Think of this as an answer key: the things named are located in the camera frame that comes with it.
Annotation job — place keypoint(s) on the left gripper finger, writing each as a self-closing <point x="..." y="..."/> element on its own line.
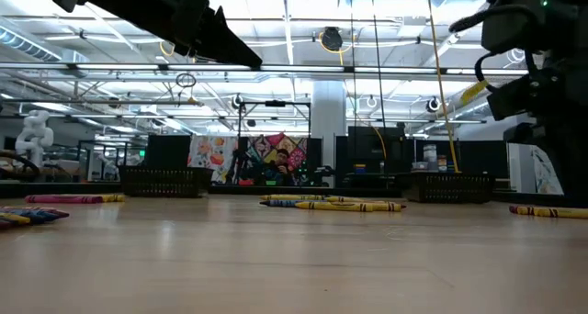
<point x="229" y="48"/>

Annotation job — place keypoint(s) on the black plastic mesh basket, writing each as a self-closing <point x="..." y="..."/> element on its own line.
<point x="448" y="187"/>
<point x="165" y="183"/>

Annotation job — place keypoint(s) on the blue crayon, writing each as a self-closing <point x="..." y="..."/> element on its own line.
<point x="39" y="216"/>
<point x="278" y="203"/>

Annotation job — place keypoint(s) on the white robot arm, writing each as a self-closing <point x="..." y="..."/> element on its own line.
<point x="34" y="130"/>

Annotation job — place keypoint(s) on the blue white patterned cloth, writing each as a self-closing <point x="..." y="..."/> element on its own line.
<point x="546" y="171"/>

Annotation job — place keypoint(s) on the floral patterned cloth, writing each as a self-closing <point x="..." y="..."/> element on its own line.
<point x="211" y="155"/>

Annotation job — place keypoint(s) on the black square panel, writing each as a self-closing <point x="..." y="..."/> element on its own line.
<point x="167" y="151"/>

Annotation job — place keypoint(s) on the white building column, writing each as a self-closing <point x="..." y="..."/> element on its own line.
<point x="328" y="121"/>

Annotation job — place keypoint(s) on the person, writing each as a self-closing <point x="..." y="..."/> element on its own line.
<point x="281" y="167"/>

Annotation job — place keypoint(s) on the colourful patchwork quilt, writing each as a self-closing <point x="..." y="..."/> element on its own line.
<point x="296" y="160"/>

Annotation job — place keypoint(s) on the white canister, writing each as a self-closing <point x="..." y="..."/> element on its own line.
<point x="430" y="155"/>

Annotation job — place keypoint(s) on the black cabinet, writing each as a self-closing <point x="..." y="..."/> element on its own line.
<point x="372" y="149"/>

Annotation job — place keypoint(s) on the small blue box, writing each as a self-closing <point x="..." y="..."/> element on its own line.
<point x="359" y="168"/>

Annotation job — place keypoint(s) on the black metal camera stand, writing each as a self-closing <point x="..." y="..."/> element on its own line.
<point x="274" y="103"/>

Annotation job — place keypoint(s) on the black partition wall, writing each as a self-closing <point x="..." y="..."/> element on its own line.
<point x="482" y="158"/>

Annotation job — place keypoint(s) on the black metal table frame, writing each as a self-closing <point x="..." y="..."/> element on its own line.
<point x="239" y="190"/>

